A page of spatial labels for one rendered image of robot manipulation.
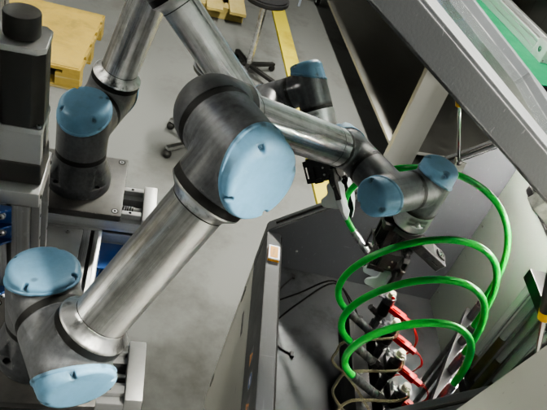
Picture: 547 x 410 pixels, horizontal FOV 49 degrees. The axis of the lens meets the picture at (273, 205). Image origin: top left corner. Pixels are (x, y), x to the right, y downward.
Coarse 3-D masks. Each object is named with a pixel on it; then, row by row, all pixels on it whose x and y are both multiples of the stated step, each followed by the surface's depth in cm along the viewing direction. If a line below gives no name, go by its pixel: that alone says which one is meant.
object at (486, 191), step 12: (396, 168) 127; (408, 168) 125; (468, 180) 121; (348, 192) 134; (348, 216) 138; (504, 216) 122; (348, 228) 139; (504, 228) 123; (504, 240) 125; (504, 252) 126; (504, 264) 127
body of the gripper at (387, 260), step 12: (384, 216) 122; (384, 228) 120; (396, 228) 120; (384, 240) 123; (396, 240) 123; (396, 252) 123; (408, 252) 124; (372, 264) 125; (384, 264) 125; (396, 264) 125; (408, 264) 124
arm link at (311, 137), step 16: (192, 80) 85; (208, 80) 83; (224, 80) 83; (240, 80) 92; (192, 96) 81; (256, 96) 91; (176, 112) 83; (272, 112) 95; (288, 112) 98; (176, 128) 84; (288, 128) 98; (304, 128) 101; (320, 128) 104; (336, 128) 109; (352, 128) 117; (304, 144) 102; (320, 144) 104; (336, 144) 107; (352, 144) 111; (368, 144) 114; (320, 160) 109; (336, 160) 110; (352, 160) 112
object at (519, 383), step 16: (544, 352) 89; (528, 368) 90; (544, 368) 88; (496, 384) 95; (512, 384) 92; (528, 384) 89; (544, 384) 87; (480, 400) 96; (496, 400) 94; (512, 400) 91; (528, 400) 88; (544, 400) 85
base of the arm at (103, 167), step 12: (60, 156) 137; (60, 168) 139; (72, 168) 138; (84, 168) 138; (96, 168) 141; (108, 168) 146; (60, 180) 140; (72, 180) 139; (84, 180) 140; (96, 180) 143; (108, 180) 146; (60, 192) 141; (72, 192) 140; (84, 192) 141; (96, 192) 143
